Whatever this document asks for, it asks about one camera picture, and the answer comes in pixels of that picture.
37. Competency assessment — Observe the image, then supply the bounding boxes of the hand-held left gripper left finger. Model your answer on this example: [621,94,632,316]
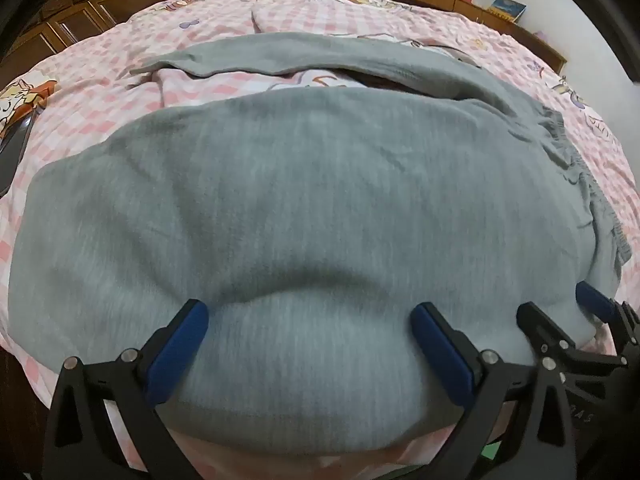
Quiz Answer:
[42,299,210,480]

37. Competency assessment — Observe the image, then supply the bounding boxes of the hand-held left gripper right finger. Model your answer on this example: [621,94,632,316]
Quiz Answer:
[410,302,576,480]

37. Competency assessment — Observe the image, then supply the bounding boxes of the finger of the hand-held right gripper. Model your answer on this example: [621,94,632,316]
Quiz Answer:
[575,281,640,347]
[516,302,627,369]

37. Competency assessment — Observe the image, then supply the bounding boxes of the grey pants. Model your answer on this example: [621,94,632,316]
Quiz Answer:
[7,31,632,453]

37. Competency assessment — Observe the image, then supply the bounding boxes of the dark grey object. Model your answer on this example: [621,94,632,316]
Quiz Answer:
[0,110,36,196]

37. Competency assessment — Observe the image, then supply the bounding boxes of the blue book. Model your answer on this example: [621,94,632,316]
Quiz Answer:
[487,0,527,23]

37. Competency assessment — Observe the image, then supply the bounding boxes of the brown wooden wardrobe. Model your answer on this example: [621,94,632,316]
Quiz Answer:
[0,0,176,86]

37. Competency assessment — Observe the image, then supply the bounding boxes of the pink checked printed blanket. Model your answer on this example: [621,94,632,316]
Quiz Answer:
[0,0,640,480]

